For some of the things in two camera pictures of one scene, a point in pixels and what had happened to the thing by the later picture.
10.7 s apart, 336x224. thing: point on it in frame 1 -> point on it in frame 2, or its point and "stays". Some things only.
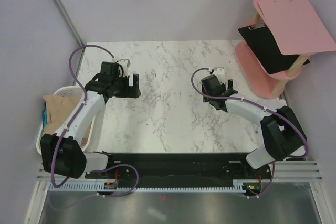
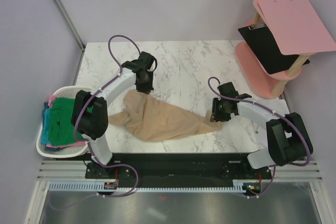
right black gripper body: x=206 y=99 -> x=219 y=110
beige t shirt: x=59 y=107 -> x=144 y=117
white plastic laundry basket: x=68 y=91 stays
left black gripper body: x=122 y=89 -> x=146 y=85
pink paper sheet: x=297 y=26 stays
